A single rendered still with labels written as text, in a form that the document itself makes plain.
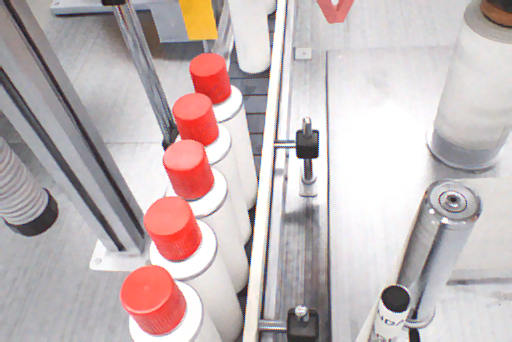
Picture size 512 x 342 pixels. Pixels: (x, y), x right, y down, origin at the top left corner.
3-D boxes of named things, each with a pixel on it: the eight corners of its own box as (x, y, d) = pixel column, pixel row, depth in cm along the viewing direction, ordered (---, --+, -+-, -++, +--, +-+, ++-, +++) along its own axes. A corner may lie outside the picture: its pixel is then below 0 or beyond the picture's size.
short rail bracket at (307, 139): (319, 189, 62) (319, 127, 52) (297, 188, 62) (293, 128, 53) (319, 170, 64) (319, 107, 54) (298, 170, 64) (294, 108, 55)
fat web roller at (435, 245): (438, 330, 44) (497, 229, 29) (389, 328, 44) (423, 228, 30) (431, 285, 47) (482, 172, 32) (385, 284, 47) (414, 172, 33)
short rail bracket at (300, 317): (319, 367, 48) (319, 327, 38) (259, 364, 49) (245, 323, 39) (319, 336, 50) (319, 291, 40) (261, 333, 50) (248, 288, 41)
